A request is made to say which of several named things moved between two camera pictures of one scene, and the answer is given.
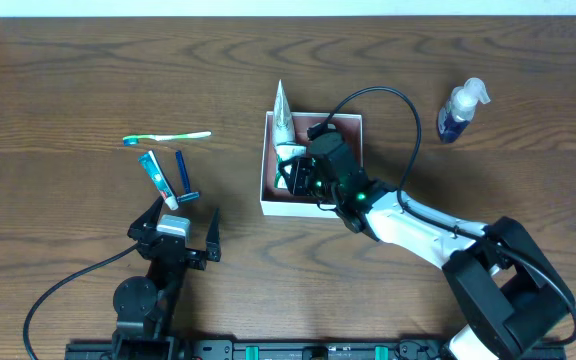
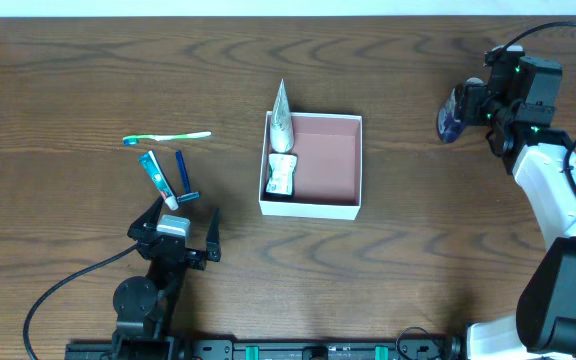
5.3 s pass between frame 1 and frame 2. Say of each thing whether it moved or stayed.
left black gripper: stayed
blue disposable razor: stayed
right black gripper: moved
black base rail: stayed
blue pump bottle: stayed
